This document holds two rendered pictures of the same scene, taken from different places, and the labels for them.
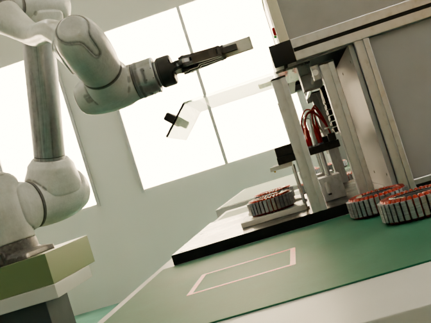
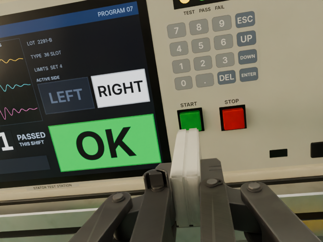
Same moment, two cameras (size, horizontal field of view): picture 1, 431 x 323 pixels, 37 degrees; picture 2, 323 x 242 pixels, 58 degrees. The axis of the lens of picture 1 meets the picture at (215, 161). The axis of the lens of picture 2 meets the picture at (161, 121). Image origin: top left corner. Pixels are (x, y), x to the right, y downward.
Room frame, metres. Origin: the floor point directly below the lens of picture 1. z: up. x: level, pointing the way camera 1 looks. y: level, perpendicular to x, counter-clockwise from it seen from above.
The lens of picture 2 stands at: (1.55, 0.03, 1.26)
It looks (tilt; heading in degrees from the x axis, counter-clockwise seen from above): 17 degrees down; 272
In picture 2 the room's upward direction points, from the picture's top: 9 degrees counter-clockwise
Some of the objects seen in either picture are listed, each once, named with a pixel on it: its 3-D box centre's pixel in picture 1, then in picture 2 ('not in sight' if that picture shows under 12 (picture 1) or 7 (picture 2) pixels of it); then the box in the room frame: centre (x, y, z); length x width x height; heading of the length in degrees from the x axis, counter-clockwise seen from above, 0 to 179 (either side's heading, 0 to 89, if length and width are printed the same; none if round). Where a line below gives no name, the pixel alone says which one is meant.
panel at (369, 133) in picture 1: (356, 124); not in sight; (1.60, -0.36, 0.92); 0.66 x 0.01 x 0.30; 173
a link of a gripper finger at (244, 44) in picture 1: (237, 47); (195, 169); (1.54, -0.13, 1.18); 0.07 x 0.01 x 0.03; 83
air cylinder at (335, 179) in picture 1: (331, 186); not in sight; (1.50, -0.24, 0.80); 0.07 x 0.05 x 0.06; 173
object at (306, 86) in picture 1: (310, 81); not in sight; (1.50, -0.27, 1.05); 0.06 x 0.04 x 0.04; 173
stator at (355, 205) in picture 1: (378, 201); not in sight; (1.16, -0.26, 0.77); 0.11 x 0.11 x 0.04
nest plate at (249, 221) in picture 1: (274, 213); not in sight; (1.51, -0.10, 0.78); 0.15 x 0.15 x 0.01; 83
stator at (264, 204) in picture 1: (270, 203); not in sight; (1.51, -0.09, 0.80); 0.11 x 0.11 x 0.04
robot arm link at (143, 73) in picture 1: (148, 77); not in sight; (1.57, 0.10, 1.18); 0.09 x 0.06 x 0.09; 173
